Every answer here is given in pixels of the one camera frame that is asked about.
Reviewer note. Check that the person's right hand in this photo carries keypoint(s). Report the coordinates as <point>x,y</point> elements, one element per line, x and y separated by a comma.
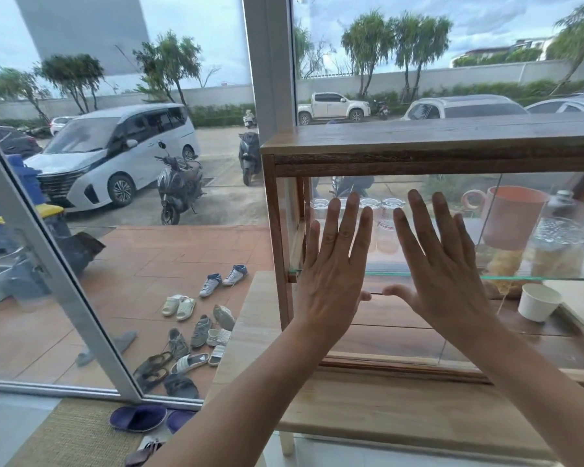
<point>443,291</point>

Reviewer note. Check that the person's left hand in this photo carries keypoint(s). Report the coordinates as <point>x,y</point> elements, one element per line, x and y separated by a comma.
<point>331,286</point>

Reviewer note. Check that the person's right thumb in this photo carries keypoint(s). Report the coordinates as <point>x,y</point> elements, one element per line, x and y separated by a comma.
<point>396,292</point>

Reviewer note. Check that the person's left little finger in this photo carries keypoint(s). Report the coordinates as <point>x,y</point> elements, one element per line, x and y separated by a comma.
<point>312,245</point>

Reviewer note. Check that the person's right little finger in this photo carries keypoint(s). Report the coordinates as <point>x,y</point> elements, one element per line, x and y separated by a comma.
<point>466,243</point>

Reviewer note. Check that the person's right middle finger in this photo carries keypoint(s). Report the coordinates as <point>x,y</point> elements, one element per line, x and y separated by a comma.
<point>421,223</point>

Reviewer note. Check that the person's left middle finger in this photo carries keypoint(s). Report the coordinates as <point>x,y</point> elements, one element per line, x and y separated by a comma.
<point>352,218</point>

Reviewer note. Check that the person's left thumb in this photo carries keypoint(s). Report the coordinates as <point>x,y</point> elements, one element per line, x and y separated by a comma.
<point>366,296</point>

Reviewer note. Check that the person's right forearm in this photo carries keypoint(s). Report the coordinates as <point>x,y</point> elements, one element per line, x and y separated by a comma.
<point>525,374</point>

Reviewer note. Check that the person's left forearm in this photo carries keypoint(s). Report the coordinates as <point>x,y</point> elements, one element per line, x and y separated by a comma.
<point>253,398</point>

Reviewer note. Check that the clear drinking glass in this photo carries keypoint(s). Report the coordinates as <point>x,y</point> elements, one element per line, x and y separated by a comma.
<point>319,209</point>
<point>392,206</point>
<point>375,209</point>
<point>343,203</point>

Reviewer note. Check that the pink plastic mug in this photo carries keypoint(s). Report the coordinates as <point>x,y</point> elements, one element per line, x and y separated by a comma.
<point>513,216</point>

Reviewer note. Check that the glass cabinet shelf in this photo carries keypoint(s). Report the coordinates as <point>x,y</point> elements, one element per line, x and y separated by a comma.
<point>516,277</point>

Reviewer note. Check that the wooden glass display cabinet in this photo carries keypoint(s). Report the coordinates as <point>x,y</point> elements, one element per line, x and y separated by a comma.
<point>418,138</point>

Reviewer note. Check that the clear jar with snacks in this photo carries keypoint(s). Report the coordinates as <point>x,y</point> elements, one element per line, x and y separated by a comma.
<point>559,238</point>

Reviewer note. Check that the white paper cup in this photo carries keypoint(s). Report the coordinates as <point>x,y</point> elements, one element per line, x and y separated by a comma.
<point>539,303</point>

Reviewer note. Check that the dark grey scooter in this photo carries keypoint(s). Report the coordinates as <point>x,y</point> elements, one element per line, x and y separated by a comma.
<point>249,158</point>

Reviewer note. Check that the small distant motorcycle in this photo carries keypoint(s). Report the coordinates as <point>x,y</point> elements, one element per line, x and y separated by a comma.
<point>382,109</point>

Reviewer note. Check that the white pickup truck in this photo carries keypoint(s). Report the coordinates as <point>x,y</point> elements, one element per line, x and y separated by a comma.
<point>331,106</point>

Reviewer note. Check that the light wooden table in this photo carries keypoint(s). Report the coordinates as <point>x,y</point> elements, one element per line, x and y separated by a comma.
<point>394,408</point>

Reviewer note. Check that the white suv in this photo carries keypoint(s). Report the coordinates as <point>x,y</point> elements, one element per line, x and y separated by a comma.
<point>467,107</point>

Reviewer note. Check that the small distant scooter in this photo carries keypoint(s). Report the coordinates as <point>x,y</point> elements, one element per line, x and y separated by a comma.
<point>249,119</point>

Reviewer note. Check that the group of shoes outdoors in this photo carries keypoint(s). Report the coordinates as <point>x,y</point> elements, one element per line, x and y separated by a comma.
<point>194,330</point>

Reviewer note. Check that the black scooter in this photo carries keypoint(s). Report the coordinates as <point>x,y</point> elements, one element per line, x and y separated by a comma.
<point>177,187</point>

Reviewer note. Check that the green hedge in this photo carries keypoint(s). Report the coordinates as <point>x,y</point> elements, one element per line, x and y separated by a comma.
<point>219,114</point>

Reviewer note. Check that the silver car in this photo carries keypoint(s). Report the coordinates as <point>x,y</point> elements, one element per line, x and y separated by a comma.
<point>564,106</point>

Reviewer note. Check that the row of green trees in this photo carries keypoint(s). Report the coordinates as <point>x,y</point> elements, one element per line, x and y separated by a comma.
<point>370,38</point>

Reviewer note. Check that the purple slipper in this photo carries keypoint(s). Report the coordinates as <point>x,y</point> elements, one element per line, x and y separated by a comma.
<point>138,418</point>
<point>179,420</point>

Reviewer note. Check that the white minivan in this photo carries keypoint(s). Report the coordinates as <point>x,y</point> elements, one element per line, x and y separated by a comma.
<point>112,150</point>

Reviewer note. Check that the black bag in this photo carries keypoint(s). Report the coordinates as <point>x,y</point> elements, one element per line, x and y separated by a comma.
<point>80,250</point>

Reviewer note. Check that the yellow lid waste bin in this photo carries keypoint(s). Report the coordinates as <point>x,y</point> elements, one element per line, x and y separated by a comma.
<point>53,218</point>

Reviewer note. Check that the small white car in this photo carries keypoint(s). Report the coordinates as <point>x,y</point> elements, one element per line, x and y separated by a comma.
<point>59,123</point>

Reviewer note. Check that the blue waste bin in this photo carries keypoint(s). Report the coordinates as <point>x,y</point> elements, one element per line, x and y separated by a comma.
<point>27,177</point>

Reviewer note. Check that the woven floor mat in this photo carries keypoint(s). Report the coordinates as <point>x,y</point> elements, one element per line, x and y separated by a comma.
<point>73,437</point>

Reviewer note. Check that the tall grey building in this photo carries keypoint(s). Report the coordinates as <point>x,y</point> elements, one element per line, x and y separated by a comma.
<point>87,33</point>

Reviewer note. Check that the dark parked car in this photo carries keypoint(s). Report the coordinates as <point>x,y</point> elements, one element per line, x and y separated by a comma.
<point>14,140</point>

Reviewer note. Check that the concrete perimeter wall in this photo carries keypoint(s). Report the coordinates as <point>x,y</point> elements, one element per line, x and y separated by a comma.
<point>467,75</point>

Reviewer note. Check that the white window post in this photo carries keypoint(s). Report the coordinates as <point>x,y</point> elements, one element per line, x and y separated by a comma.
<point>270,68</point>

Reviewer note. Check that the white glass door frame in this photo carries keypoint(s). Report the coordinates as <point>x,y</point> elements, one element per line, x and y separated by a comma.
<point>53,267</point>

